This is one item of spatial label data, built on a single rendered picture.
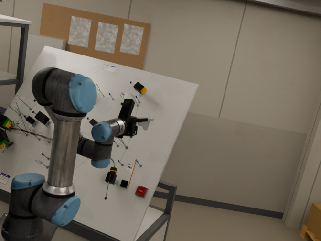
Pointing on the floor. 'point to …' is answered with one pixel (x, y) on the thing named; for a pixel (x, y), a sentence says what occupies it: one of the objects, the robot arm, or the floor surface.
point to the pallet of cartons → (313, 224)
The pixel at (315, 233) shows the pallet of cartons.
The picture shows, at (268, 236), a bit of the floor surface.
